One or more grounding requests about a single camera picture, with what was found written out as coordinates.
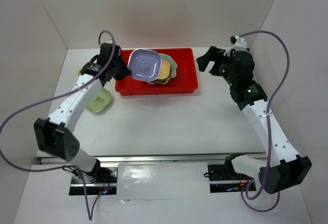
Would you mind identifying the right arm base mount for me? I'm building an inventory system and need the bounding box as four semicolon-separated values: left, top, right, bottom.
204;165;250;193

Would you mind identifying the green square plate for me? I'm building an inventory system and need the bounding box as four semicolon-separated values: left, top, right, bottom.
87;88;113;113

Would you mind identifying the aluminium rail front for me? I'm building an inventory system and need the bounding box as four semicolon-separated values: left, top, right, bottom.
37;153;267;164

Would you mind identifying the purple square plate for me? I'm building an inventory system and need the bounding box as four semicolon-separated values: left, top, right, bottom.
128;48;162;82

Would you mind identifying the large green scalloped bowl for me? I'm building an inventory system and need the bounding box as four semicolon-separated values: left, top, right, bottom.
148;53;178;85

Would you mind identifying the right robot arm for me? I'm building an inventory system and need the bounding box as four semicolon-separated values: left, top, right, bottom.
196;46;312;194

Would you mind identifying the red plastic bin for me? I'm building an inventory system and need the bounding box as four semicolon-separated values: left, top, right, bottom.
115;48;198;96

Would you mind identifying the yellow square plate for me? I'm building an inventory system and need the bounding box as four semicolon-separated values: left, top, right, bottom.
155;59;171;82
77;67;84;76

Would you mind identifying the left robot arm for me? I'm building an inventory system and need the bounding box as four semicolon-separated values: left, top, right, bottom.
34;43;132;182

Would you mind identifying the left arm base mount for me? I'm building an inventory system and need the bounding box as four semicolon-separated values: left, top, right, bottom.
63;165;118;196

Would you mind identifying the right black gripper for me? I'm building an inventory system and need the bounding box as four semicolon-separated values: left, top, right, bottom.
197;46;237;86

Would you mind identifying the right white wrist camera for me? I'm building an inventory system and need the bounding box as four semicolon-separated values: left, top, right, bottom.
223;35;247;56

